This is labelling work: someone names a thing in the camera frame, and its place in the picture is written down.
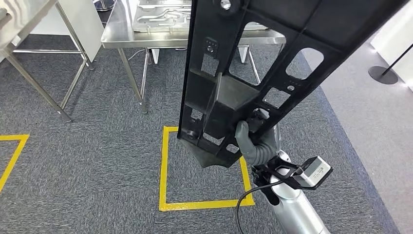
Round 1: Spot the black plastic panel part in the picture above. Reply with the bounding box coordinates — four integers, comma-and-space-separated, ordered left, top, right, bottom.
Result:
176, 0, 411, 169

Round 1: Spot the stainless steel workbench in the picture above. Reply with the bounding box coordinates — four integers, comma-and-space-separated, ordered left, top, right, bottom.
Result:
100, 0, 287, 114

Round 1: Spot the silver stamped metal tray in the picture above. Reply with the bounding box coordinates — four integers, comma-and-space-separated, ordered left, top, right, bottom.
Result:
132, 0, 268, 33

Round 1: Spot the white board panel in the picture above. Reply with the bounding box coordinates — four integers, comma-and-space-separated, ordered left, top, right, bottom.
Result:
58, 0, 105, 62

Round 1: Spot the black stanchion with round base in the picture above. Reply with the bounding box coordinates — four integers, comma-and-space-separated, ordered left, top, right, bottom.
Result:
368, 43, 413, 85

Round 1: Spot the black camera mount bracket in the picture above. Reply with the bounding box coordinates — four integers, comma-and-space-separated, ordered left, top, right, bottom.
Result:
251, 155, 334, 206

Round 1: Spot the black camera cable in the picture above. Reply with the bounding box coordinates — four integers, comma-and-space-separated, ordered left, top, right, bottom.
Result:
235, 180, 284, 234

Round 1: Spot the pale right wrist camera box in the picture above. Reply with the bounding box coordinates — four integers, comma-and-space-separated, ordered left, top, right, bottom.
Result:
300, 156, 332, 188

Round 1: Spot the stainless steel frame table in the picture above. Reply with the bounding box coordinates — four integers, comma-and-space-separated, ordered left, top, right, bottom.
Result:
0, 0, 96, 123

